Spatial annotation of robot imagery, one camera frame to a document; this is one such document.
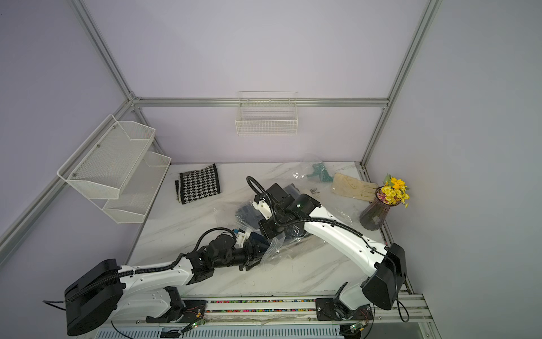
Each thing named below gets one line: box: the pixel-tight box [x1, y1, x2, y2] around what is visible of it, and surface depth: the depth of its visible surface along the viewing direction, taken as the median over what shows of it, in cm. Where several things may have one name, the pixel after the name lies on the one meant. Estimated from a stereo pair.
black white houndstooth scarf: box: [175, 163, 221, 205], surface depth 109 cm
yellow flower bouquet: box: [376, 173, 411, 209], surface depth 80 cm
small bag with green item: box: [292, 160, 334, 183], surface depth 113 cm
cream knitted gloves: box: [330, 173, 379, 202], surface depth 113 cm
